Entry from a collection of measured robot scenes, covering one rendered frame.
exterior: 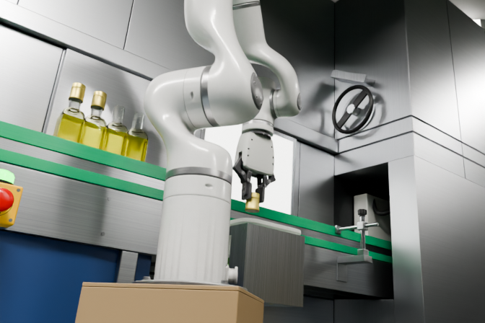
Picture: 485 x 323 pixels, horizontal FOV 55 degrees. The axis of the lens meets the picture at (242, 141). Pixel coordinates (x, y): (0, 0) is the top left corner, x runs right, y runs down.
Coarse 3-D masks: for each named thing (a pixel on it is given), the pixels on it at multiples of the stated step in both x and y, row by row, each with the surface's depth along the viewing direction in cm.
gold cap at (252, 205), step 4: (252, 196) 114; (256, 196) 115; (248, 200) 114; (252, 200) 114; (256, 200) 114; (248, 204) 114; (252, 204) 114; (256, 204) 114; (248, 208) 113; (252, 208) 113; (256, 208) 114; (252, 212) 116; (256, 212) 116
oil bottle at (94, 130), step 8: (88, 120) 115; (96, 120) 117; (104, 120) 118; (88, 128) 115; (96, 128) 116; (104, 128) 117; (88, 136) 114; (96, 136) 115; (104, 136) 117; (88, 144) 114; (96, 144) 115
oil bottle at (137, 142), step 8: (136, 128) 124; (128, 136) 121; (136, 136) 122; (144, 136) 124; (128, 144) 120; (136, 144) 121; (144, 144) 123; (128, 152) 120; (136, 152) 121; (144, 152) 122; (144, 160) 122
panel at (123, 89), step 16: (64, 64) 131; (80, 64) 134; (96, 64) 137; (64, 80) 129; (80, 80) 132; (96, 80) 135; (112, 80) 139; (128, 80) 142; (144, 80) 146; (64, 96) 128; (112, 96) 137; (128, 96) 141; (112, 112) 136; (128, 112) 139; (144, 112) 143; (48, 128) 123; (128, 128) 138; (144, 128) 141; (160, 144) 143; (160, 160) 142
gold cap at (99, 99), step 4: (96, 92) 120; (100, 92) 120; (104, 92) 121; (96, 96) 120; (100, 96) 120; (104, 96) 121; (92, 100) 120; (96, 100) 120; (100, 100) 120; (104, 100) 121; (92, 104) 119; (96, 104) 119; (100, 104) 120; (104, 104) 121; (104, 108) 121
